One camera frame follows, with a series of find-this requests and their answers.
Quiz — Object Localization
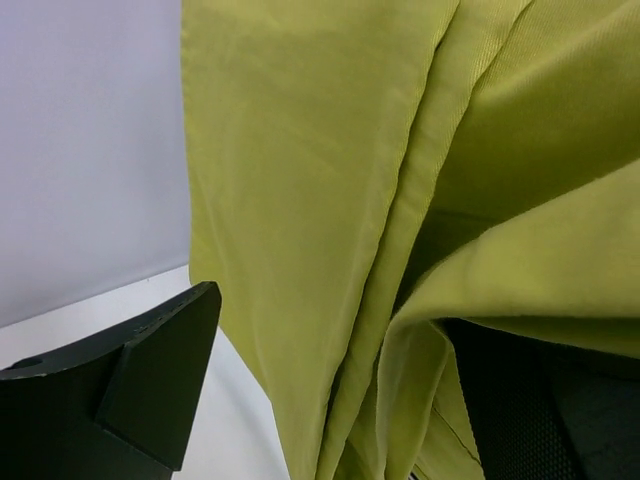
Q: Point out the yellow-green trousers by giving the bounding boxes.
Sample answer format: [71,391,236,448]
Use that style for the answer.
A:
[181,1,639,479]

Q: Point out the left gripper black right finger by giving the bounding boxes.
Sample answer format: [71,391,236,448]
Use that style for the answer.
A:
[444,319,639,480]

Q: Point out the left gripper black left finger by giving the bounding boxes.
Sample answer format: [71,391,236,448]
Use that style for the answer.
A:
[1,282,222,480]

